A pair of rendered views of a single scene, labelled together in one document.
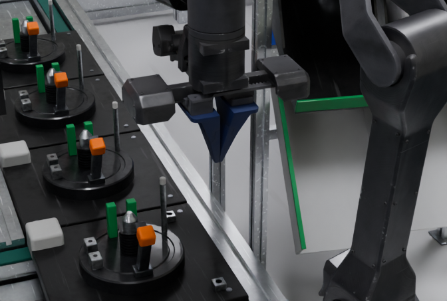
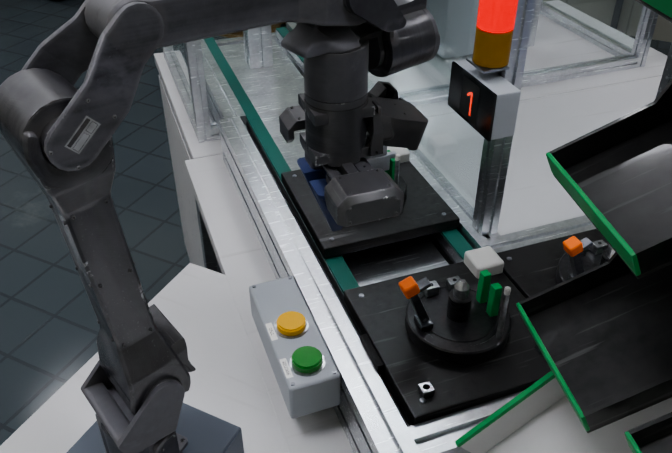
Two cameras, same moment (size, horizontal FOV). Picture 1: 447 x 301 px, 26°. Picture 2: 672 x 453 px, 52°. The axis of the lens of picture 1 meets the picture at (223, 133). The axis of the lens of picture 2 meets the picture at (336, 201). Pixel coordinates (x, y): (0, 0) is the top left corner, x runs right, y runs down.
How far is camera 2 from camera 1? 1.07 m
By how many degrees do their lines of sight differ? 75
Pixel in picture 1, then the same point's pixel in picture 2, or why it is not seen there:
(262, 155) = not seen: hidden behind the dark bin
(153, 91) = (297, 113)
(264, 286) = (444, 438)
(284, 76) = (335, 184)
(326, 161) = (595, 440)
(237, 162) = not seen: outside the picture
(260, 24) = not seen: hidden behind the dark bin
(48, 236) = (471, 261)
